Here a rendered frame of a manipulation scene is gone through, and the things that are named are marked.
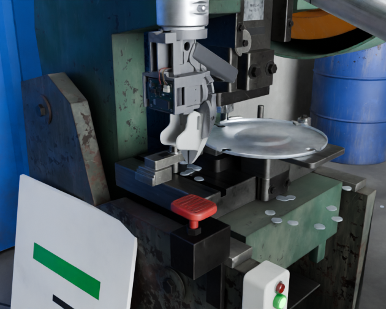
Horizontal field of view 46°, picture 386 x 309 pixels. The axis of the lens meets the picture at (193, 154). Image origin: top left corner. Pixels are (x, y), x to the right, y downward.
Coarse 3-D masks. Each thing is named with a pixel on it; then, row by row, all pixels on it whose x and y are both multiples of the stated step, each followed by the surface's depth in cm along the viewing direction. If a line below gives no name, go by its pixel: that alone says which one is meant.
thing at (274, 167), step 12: (312, 156) 94; (324, 156) 94; (336, 156) 97; (252, 168) 104; (264, 168) 101; (276, 168) 103; (288, 168) 107; (312, 168) 91; (264, 180) 102; (276, 180) 105; (288, 180) 107; (264, 192) 103; (276, 192) 106
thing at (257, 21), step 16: (256, 0) 99; (272, 0) 103; (256, 16) 100; (256, 32) 102; (208, 48) 101; (224, 48) 98; (240, 48) 98; (256, 48) 103; (240, 64) 99; (256, 64) 99; (272, 64) 102; (240, 80) 100; (256, 80) 101; (272, 80) 105
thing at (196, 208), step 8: (176, 200) 79; (184, 200) 79; (192, 200) 79; (200, 200) 79; (208, 200) 79; (176, 208) 77; (184, 208) 76; (192, 208) 76; (200, 208) 76; (208, 208) 76; (216, 208) 77; (184, 216) 76; (192, 216) 74; (200, 216) 75; (208, 216) 76; (192, 224) 78
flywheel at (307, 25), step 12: (300, 12) 131; (312, 12) 128; (324, 12) 125; (300, 24) 129; (312, 24) 126; (324, 24) 124; (336, 24) 121; (348, 24) 119; (300, 36) 130; (312, 36) 127; (324, 36) 125; (336, 36) 124
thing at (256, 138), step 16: (224, 128) 113; (240, 128) 113; (256, 128) 110; (272, 128) 113; (288, 128) 113; (304, 128) 113; (208, 144) 99; (224, 144) 101; (240, 144) 101; (256, 144) 100; (272, 144) 100; (288, 144) 101; (304, 144) 101; (320, 144) 101
